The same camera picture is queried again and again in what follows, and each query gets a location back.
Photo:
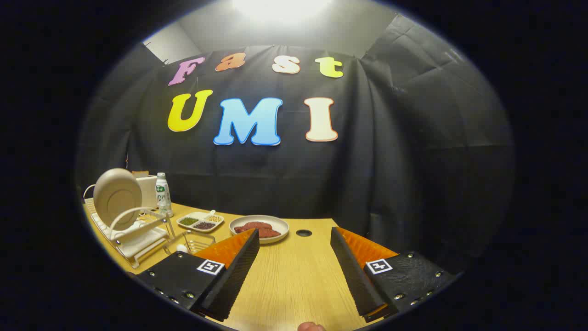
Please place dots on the clear plastic bottle green label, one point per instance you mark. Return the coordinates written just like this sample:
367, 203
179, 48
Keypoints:
162, 193

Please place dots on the white divided dish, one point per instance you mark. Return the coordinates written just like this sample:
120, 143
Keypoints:
196, 215

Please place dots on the green bean pile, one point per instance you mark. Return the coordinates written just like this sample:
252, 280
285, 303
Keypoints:
188, 221

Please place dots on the dark red bean pile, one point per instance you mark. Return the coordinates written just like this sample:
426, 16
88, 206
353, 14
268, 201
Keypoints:
204, 225

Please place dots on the red meat piece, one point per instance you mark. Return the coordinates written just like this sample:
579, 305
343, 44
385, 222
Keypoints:
271, 233
250, 225

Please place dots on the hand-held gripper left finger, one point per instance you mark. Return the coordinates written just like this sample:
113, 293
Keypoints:
236, 276

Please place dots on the white toaster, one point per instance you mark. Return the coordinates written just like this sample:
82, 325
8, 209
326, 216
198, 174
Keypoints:
148, 193

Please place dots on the brown toast slice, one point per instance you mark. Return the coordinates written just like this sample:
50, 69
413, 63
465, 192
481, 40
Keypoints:
140, 173

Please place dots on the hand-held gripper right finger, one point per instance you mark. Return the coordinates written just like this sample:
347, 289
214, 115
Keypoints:
356, 280

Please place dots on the beige round plate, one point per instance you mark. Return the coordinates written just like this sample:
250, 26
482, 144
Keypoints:
117, 197

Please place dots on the yellow bean pile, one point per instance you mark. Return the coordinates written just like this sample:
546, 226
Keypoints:
214, 218

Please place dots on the black backdrop cloth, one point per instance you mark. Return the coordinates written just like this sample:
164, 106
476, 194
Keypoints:
275, 174

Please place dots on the beige plate with meat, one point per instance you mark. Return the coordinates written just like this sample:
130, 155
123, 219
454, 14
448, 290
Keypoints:
278, 224

